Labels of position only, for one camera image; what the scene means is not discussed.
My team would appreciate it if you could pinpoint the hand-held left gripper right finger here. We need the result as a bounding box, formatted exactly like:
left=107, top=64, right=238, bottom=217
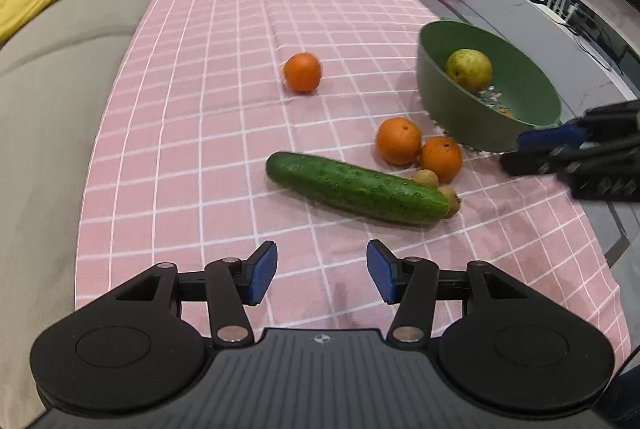
left=366, top=239, right=531, bottom=346

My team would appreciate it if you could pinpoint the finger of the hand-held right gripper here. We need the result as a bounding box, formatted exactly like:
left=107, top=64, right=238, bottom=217
left=516, top=100, right=640, bottom=150
left=499, top=140, right=640, bottom=203

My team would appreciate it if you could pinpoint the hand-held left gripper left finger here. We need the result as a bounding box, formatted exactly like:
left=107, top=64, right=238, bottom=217
left=115, top=240, right=279, bottom=349

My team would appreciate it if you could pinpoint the green colander bowl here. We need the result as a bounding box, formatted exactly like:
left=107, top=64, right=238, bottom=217
left=416, top=20, right=563, bottom=154

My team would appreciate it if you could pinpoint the brown kiwi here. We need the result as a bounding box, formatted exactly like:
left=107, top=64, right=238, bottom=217
left=411, top=169, right=440, bottom=189
left=437, top=185, right=461, bottom=218

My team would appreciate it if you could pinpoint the orange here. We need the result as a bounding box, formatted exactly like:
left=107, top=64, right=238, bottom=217
left=283, top=53, right=322, bottom=94
left=376, top=117, right=422, bottom=166
left=419, top=136, right=463, bottom=184

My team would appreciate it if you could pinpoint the green cucumber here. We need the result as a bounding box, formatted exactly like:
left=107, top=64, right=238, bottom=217
left=265, top=151, right=451, bottom=226

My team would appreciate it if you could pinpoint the yellow-green pear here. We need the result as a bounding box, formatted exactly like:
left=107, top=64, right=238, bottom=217
left=445, top=49, right=494, bottom=92

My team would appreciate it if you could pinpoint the white router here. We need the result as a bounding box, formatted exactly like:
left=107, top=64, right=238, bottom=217
left=542, top=0, right=581, bottom=26

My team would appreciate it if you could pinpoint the grey marble television cabinet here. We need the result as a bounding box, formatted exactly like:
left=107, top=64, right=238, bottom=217
left=400, top=0, right=640, bottom=122

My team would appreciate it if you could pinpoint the pink checked tablecloth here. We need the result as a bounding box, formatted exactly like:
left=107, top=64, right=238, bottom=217
left=74, top=0, right=629, bottom=352

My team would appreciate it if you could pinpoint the beige sofa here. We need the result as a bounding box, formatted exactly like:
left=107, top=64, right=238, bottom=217
left=0, top=0, right=195, bottom=429

